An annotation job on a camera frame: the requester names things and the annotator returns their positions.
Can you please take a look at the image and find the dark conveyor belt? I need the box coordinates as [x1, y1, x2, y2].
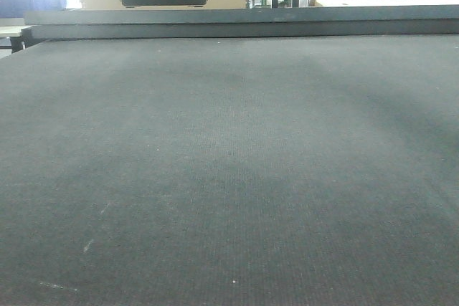
[1, 5, 458, 305]

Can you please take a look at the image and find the white work table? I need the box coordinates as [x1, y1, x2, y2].
[313, 0, 458, 7]

